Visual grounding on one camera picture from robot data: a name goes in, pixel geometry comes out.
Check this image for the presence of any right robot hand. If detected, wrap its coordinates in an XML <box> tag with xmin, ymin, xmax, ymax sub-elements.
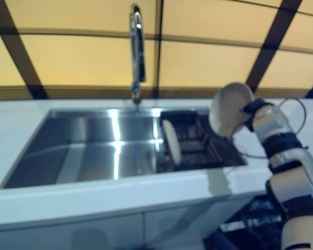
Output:
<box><xmin>239</xmin><ymin>98</ymin><xmax>296</xmax><ymax>143</ymax></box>

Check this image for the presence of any deep beige plate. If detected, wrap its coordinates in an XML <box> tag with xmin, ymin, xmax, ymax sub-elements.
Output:
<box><xmin>208</xmin><ymin>82</ymin><xmax>255</xmax><ymax>138</ymax></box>

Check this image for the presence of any black dish drying rack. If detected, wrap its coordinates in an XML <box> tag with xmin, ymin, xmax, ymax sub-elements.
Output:
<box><xmin>159</xmin><ymin>109</ymin><xmax>247</xmax><ymax>173</ymax></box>

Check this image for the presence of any chrome gooseneck faucet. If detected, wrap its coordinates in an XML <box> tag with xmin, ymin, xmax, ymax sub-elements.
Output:
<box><xmin>128</xmin><ymin>3</ymin><xmax>148</xmax><ymax>105</ymax></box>

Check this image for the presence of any stainless steel sink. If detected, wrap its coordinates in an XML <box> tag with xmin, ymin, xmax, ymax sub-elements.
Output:
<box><xmin>0</xmin><ymin>107</ymin><xmax>248</xmax><ymax>190</ymax></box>

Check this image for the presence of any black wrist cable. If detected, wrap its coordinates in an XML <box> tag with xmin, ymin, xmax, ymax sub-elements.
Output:
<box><xmin>231</xmin><ymin>97</ymin><xmax>307</xmax><ymax>159</ymax></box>

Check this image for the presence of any black wire dishwasher rack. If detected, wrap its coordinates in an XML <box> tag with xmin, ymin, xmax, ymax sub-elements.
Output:
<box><xmin>203</xmin><ymin>194</ymin><xmax>286</xmax><ymax>250</ymax></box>

